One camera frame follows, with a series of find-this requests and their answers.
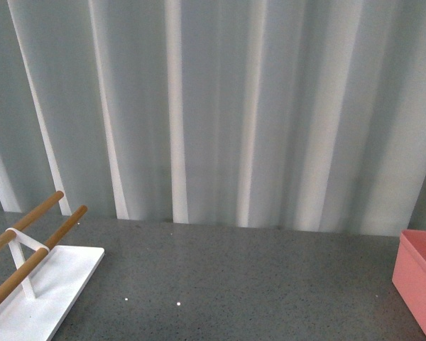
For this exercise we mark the pink plastic box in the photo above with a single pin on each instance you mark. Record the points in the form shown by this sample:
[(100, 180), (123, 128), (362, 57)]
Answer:
[(409, 276)]

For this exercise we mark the wooden rack rod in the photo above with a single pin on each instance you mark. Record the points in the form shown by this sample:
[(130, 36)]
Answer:
[(22, 272), (30, 218)]

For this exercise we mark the white pleated curtain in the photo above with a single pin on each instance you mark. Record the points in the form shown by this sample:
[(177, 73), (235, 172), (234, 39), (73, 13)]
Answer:
[(307, 115)]

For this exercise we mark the white towel rack stand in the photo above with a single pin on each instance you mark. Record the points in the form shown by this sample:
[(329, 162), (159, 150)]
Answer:
[(36, 308)]

